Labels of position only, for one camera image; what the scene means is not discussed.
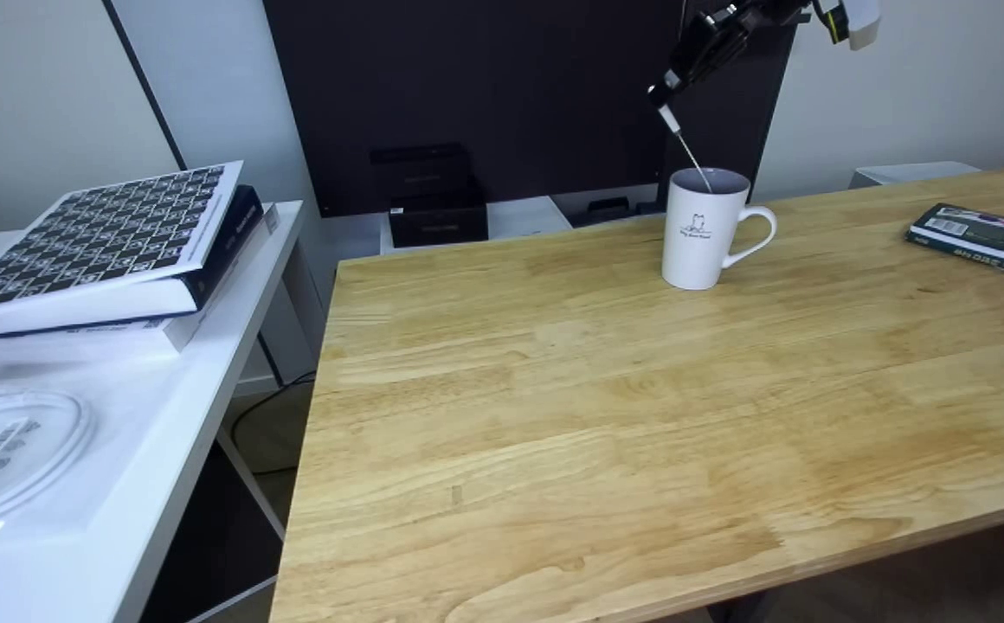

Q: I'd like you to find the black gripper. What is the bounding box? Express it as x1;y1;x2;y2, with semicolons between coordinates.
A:
644;0;814;108

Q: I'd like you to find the black and white patterned book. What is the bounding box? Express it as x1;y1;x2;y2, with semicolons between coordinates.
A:
0;160;246;317

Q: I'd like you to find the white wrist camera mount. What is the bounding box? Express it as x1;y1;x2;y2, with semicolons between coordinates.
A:
811;0;882;53

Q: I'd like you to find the dark partition panel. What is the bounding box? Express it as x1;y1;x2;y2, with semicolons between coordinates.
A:
263;0;800;220

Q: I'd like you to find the white flat board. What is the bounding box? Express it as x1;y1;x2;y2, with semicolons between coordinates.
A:
0;301;211;356

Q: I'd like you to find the white mug with logo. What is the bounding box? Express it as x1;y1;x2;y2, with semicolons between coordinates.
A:
657;163;779;293

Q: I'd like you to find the black thin cable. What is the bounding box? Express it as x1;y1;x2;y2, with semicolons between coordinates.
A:
224;375;322;476

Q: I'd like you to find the small black device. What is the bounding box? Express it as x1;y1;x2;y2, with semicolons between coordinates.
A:
574;188;668;227

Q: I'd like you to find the black flat box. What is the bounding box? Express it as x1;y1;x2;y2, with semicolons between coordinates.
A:
185;183;266;311

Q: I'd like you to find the white low shelf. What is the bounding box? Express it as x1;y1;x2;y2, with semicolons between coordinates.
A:
322;189;583;256

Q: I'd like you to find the white-handled metal spoon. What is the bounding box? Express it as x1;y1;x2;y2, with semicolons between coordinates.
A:
653;101;717;195

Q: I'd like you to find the white side table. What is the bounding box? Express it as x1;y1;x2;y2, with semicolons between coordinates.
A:
0;199;307;623

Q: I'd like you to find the clear round lid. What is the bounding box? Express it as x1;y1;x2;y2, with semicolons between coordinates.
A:
0;392;99;538

